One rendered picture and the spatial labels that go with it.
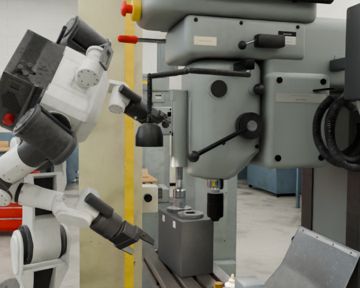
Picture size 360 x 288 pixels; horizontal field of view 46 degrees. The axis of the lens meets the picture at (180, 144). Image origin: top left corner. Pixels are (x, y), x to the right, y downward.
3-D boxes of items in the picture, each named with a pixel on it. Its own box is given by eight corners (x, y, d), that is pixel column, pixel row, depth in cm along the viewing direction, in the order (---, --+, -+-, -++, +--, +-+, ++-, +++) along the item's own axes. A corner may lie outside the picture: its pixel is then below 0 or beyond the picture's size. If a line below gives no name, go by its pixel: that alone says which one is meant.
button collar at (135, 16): (133, 18, 110) (133, -6, 109) (130, 23, 116) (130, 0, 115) (141, 18, 110) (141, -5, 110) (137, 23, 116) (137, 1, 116)
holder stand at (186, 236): (180, 278, 140) (181, 218, 139) (157, 258, 160) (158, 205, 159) (213, 273, 145) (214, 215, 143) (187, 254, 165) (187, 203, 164)
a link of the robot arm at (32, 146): (3, 148, 116) (32, 126, 109) (16, 127, 123) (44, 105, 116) (38, 173, 121) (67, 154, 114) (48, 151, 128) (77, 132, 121)
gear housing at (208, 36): (186, 54, 104) (186, 12, 104) (163, 66, 128) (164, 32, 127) (307, 60, 113) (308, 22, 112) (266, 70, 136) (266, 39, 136)
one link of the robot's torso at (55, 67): (-28, 146, 134) (-4, 78, 109) (11, 75, 155) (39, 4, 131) (61, 182, 144) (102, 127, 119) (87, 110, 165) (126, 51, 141)
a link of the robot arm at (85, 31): (54, 51, 145) (77, 33, 137) (60, 32, 150) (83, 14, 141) (82, 70, 152) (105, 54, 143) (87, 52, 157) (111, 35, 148)
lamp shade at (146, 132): (130, 146, 111) (130, 122, 111) (153, 144, 116) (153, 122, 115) (145, 147, 106) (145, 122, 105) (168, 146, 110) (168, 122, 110)
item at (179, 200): (182, 208, 153) (182, 193, 152) (170, 207, 155) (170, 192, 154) (187, 206, 157) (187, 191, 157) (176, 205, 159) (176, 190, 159)
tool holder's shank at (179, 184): (181, 190, 153) (181, 159, 153) (173, 189, 155) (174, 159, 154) (185, 188, 156) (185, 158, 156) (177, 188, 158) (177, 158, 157)
